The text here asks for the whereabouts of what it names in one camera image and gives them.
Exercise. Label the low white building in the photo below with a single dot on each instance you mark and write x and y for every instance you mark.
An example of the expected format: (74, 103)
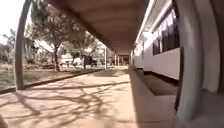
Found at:
(68, 58)

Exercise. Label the tan concrete walkway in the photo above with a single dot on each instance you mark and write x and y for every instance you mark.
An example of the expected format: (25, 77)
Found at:
(93, 100)

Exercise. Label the brown canopy roof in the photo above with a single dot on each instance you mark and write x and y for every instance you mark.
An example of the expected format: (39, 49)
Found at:
(110, 20)

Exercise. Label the thick grey pillar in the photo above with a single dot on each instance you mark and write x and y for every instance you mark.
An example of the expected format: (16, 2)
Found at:
(191, 66)

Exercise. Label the white building with dark windows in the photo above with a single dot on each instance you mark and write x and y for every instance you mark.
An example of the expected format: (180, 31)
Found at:
(163, 63)

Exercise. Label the row of trees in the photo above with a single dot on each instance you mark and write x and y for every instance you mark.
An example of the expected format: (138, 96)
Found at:
(7, 50)

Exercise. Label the grey canopy post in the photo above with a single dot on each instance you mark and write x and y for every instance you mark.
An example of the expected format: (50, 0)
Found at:
(19, 60)
(105, 58)
(115, 60)

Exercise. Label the dry grass ground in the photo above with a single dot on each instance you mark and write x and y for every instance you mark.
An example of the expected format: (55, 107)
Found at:
(36, 75)

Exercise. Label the dark kerb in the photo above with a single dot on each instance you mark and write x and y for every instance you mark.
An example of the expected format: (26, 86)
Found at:
(50, 81)

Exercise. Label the large tree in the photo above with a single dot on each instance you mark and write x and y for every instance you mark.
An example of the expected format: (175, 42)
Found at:
(56, 60)

